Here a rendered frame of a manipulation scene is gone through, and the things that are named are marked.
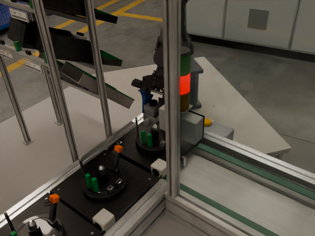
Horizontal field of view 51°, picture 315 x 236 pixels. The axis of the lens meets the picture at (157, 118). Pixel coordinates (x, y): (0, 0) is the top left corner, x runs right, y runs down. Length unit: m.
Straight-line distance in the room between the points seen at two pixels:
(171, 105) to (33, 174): 0.70
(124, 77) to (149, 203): 0.99
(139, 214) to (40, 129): 0.74
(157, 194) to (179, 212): 0.09
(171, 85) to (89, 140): 0.72
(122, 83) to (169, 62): 1.06
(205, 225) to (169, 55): 0.52
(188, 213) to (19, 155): 0.74
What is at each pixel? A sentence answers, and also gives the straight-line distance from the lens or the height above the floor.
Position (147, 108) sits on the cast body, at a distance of 1.08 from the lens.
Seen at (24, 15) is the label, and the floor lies 1.44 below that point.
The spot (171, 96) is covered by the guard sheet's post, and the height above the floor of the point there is 1.32.
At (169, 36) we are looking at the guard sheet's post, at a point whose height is 1.46.
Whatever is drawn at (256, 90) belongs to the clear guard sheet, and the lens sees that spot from 0.67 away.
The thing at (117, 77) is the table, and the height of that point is 0.86.
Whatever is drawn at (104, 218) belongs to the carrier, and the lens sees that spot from 0.95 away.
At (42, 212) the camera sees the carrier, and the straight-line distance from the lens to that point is 1.04.
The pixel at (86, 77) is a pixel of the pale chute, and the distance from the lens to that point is 1.16.
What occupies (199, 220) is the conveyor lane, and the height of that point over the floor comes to 0.93.
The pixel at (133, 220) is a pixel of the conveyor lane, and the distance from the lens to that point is 0.97.
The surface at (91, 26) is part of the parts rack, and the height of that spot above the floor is 1.37.
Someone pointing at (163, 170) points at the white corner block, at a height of 0.98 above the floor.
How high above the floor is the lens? 1.73
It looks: 35 degrees down
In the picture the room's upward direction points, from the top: 3 degrees counter-clockwise
